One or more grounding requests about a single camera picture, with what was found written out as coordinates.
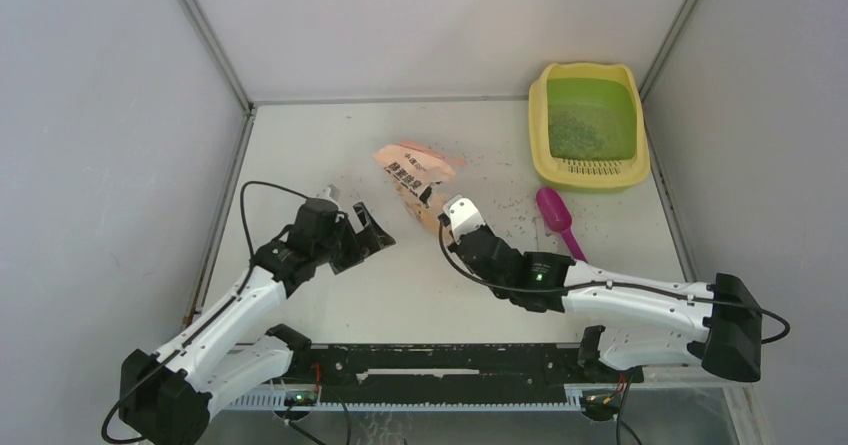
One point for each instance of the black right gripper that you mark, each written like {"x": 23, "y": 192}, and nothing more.
{"x": 452, "y": 247}

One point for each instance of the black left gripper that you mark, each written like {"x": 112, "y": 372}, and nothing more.
{"x": 367, "y": 242}

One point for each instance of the magenta plastic scoop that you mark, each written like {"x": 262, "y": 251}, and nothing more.
{"x": 558, "y": 219}

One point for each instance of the pink cat litter bag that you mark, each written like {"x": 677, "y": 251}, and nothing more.
{"x": 418, "y": 174}

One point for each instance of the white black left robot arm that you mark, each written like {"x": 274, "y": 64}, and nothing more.
{"x": 205, "y": 342}

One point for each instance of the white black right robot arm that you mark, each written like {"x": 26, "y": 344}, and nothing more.
{"x": 716, "y": 325}

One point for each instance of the green litter pellets pile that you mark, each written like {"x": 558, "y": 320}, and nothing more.
{"x": 581, "y": 132}

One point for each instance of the yellow green litter box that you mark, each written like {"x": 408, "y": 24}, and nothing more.
{"x": 611, "y": 86}

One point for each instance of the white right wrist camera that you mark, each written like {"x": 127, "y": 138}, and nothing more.
{"x": 463, "y": 217}

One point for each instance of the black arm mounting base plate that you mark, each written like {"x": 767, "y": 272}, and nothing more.
{"x": 448, "y": 374}

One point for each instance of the aluminium front frame rail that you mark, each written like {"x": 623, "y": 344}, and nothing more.
{"x": 280, "y": 397}

